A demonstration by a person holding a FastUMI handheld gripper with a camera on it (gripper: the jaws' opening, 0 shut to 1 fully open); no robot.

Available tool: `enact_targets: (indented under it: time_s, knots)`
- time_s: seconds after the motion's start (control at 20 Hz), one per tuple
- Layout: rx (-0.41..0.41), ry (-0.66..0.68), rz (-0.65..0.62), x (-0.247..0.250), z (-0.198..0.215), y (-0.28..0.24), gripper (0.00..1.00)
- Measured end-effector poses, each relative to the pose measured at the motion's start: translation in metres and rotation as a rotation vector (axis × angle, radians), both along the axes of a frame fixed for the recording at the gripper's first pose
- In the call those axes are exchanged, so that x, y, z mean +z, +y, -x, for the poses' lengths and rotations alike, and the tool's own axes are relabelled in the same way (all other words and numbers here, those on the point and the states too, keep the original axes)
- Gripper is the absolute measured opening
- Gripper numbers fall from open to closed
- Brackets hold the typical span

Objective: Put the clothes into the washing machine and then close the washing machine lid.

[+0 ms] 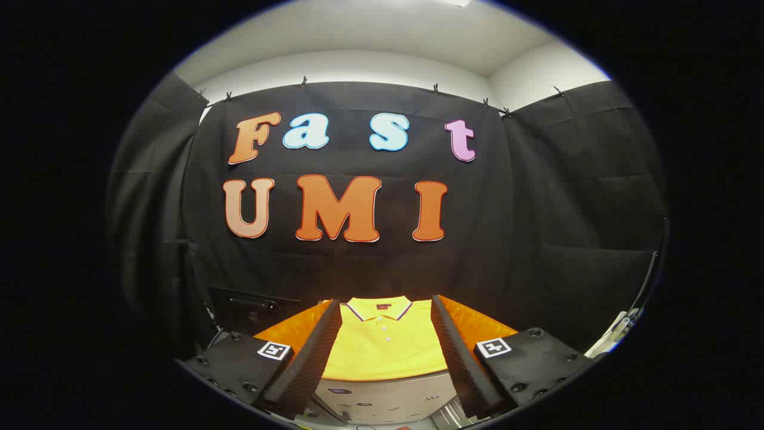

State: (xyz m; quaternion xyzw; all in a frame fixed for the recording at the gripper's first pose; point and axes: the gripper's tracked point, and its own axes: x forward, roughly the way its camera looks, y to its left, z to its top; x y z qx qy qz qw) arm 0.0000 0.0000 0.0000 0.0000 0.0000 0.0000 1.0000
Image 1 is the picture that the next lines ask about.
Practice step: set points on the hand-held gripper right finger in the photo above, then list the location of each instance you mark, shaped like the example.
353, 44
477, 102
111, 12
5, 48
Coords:
459, 358

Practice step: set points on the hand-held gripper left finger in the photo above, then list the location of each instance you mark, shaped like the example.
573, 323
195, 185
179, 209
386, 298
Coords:
310, 358

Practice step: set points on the yellow polo shirt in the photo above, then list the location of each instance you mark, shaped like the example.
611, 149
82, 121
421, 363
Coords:
382, 352

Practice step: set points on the black backdrop cloth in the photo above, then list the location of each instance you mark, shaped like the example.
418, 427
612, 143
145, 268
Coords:
358, 269

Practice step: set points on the white object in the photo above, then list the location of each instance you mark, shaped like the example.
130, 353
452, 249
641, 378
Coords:
615, 334

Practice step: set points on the row of black cloth clips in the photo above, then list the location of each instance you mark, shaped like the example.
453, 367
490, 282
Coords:
304, 81

